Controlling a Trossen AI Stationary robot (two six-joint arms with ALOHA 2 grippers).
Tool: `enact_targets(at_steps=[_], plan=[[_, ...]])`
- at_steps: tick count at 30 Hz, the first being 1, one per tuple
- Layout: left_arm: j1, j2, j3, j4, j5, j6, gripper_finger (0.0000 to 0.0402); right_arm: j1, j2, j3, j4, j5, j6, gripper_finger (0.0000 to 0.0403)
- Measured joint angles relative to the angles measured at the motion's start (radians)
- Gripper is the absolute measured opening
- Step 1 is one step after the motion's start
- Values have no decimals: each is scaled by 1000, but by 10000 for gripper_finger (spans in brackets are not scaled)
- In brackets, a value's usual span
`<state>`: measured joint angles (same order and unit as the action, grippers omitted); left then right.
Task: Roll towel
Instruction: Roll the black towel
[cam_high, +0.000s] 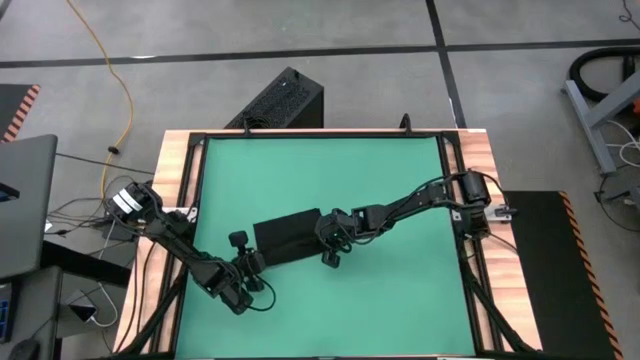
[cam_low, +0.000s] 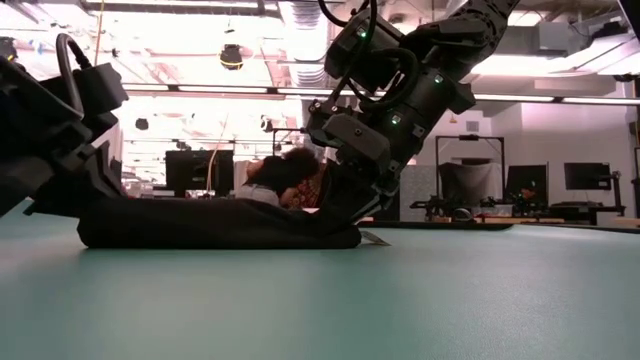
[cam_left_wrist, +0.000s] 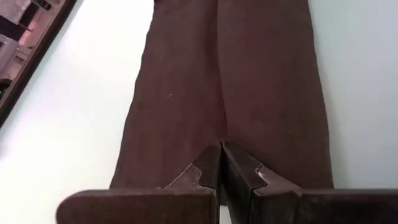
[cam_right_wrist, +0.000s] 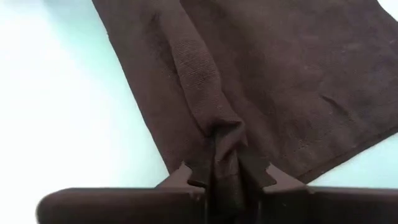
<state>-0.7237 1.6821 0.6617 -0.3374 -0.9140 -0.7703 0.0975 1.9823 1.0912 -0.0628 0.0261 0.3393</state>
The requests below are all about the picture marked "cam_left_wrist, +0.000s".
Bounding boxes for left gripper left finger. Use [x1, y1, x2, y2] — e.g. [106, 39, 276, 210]
[55, 139, 223, 224]

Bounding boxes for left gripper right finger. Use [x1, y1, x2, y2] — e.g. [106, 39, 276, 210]
[221, 139, 398, 224]

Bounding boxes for black towel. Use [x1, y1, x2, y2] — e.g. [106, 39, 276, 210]
[109, 0, 335, 190]

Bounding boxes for black metal table frame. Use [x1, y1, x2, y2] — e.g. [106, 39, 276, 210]
[0, 0, 78, 128]

